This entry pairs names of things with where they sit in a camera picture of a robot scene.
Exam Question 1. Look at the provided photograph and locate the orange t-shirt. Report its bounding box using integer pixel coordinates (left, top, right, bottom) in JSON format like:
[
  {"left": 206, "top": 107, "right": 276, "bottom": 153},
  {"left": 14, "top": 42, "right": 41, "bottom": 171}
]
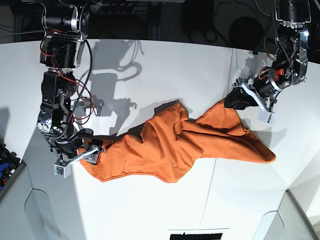
[{"left": 80, "top": 101, "right": 276, "bottom": 183}]

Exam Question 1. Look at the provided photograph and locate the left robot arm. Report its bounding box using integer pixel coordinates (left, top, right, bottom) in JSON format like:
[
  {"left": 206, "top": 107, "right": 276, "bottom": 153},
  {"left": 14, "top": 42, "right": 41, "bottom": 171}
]
[{"left": 223, "top": 0, "right": 311, "bottom": 123}]

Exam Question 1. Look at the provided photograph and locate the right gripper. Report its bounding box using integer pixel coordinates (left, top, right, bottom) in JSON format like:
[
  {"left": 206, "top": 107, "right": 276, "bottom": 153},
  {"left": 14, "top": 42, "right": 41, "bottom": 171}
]
[{"left": 50, "top": 129, "right": 105, "bottom": 166}]

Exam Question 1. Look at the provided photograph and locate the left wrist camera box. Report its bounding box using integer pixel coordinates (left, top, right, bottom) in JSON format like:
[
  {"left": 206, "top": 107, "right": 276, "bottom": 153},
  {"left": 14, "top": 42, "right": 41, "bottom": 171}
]
[{"left": 258, "top": 109, "right": 275, "bottom": 124}]

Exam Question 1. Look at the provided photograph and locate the bin of dark clothes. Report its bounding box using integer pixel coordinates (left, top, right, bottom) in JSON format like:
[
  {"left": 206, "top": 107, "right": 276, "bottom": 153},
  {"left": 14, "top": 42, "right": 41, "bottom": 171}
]
[{"left": 0, "top": 138, "right": 22, "bottom": 191}]

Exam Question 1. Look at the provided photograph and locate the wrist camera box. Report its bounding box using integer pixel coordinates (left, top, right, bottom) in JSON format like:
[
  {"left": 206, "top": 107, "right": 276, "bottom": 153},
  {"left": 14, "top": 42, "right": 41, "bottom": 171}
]
[
  {"left": 258, "top": 109, "right": 275, "bottom": 124},
  {"left": 54, "top": 162, "right": 72, "bottom": 178}
]

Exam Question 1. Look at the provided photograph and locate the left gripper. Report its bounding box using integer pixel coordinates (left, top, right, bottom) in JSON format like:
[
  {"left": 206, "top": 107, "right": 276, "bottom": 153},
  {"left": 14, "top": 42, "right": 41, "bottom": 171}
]
[{"left": 223, "top": 72, "right": 285, "bottom": 113}]

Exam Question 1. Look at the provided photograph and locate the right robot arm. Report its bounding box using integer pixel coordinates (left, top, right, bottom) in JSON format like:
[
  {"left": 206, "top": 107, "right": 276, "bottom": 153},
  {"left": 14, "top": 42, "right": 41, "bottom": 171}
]
[{"left": 37, "top": 0, "right": 104, "bottom": 168}]

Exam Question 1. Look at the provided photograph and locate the black slot panel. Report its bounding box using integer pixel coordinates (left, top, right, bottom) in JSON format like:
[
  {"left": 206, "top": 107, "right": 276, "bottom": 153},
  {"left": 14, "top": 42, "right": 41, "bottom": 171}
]
[{"left": 167, "top": 228, "right": 229, "bottom": 240}]

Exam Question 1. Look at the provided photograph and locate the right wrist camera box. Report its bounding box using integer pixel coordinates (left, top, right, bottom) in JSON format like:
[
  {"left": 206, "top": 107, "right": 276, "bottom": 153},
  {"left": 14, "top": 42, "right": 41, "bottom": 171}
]
[{"left": 54, "top": 162, "right": 72, "bottom": 178}]

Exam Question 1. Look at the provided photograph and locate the black round stool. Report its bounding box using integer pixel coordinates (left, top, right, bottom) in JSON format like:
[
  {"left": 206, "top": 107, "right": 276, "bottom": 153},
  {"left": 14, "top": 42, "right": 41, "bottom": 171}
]
[{"left": 229, "top": 16, "right": 265, "bottom": 50}]

